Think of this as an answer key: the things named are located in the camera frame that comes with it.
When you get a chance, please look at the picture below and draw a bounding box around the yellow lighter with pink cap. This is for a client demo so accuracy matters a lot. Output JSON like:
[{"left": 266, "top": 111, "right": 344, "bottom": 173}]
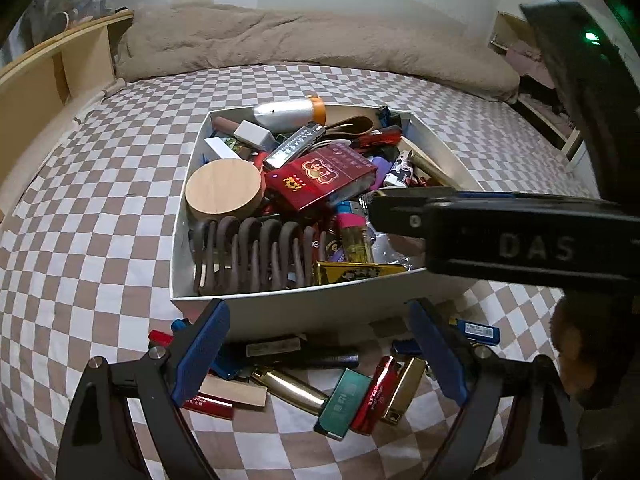
[{"left": 336, "top": 212, "right": 375, "bottom": 263}]

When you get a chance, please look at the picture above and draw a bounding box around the cow print item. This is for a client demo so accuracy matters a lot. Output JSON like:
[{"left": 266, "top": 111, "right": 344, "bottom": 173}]
[{"left": 387, "top": 152, "right": 418, "bottom": 188}]

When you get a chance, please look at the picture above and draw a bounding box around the wooden closet shelf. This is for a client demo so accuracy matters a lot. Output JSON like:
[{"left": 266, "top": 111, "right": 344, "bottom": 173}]
[{"left": 490, "top": 10, "right": 591, "bottom": 161}]

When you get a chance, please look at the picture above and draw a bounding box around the person's right hand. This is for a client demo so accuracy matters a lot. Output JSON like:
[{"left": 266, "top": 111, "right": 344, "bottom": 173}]
[{"left": 550, "top": 292, "right": 640, "bottom": 409}]

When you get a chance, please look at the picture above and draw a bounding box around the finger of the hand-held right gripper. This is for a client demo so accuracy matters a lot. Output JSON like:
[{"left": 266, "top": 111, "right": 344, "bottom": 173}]
[{"left": 367, "top": 187, "right": 458, "bottom": 238}]

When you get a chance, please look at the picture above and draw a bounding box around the wooden lighter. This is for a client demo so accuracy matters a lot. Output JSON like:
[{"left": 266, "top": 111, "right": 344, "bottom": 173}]
[{"left": 200, "top": 375, "right": 268, "bottom": 411}]

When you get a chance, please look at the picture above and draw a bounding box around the round wooden lid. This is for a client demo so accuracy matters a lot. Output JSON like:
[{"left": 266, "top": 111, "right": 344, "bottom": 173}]
[{"left": 185, "top": 159, "right": 264, "bottom": 223}]

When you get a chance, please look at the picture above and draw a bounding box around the white cardboard box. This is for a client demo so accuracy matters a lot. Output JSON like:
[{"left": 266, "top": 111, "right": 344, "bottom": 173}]
[{"left": 169, "top": 105, "right": 493, "bottom": 343}]

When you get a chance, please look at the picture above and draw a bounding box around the wooden bedside shelf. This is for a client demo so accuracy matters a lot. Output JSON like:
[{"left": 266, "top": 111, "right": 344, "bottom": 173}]
[{"left": 0, "top": 10, "right": 135, "bottom": 221}]

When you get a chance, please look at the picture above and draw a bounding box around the checkered bed sheet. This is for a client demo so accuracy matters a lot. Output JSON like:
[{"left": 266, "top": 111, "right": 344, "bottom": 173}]
[{"left": 0, "top": 62, "right": 640, "bottom": 480}]

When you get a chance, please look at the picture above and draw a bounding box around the silver engraved bar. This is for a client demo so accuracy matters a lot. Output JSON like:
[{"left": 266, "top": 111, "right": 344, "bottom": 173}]
[{"left": 262, "top": 124, "right": 327, "bottom": 171}]

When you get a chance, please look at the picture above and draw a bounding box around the white tube with orange end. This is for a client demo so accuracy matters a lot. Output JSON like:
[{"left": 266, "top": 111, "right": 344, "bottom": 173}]
[{"left": 253, "top": 94, "right": 327, "bottom": 131}]

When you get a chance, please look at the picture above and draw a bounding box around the brown hair claw clip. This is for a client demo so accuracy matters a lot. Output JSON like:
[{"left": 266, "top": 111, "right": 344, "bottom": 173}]
[{"left": 192, "top": 216, "right": 321, "bottom": 297}]

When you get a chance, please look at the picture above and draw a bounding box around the gold lighter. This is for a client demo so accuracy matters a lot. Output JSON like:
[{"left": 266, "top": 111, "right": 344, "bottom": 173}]
[{"left": 379, "top": 356, "right": 427, "bottom": 427}]

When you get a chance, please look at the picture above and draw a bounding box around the pile of clothes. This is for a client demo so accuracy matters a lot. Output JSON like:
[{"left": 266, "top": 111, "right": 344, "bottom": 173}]
[{"left": 505, "top": 40, "right": 576, "bottom": 126}]

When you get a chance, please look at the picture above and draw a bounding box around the beige blanket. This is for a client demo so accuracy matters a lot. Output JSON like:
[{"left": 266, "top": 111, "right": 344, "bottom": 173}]
[{"left": 116, "top": 4, "right": 521, "bottom": 103}]

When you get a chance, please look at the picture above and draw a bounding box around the red cigarette pack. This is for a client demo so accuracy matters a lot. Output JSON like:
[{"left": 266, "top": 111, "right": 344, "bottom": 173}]
[{"left": 263, "top": 142, "right": 378, "bottom": 212}]

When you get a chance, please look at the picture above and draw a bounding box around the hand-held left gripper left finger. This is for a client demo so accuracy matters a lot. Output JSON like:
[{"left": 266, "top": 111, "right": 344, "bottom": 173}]
[{"left": 55, "top": 298, "right": 231, "bottom": 480}]

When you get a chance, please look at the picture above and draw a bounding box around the black and yellow packet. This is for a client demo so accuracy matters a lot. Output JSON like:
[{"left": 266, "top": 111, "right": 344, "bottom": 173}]
[{"left": 313, "top": 261, "right": 408, "bottom": 286}]

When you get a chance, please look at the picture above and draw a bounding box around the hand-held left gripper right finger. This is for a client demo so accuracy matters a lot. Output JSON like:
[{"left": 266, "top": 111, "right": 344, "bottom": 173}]
[{"left": 407, "top": 297, "right": 586, "bottom": 480}]

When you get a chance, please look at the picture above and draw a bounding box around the gold tube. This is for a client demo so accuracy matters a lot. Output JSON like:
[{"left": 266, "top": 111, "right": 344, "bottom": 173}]
[{"left": 400, "top": 137, "right": 458, "bottom": 190}]

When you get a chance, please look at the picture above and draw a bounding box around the small white box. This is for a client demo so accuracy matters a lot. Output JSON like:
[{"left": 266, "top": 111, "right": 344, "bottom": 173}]
[{"left": 233, "top": 120, "right": 275, "bottom": 148}]

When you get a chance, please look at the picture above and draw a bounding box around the pile of lighters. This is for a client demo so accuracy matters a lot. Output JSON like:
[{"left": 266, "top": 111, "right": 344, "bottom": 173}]
[{"left": 148, "top": 317, "right": 501, "bottom": 441}]

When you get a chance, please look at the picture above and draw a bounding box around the clear storage bin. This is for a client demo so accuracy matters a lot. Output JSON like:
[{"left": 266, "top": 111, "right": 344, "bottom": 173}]
[{"left": 30, "top": 0, "right": 126, "bottom": 46}]

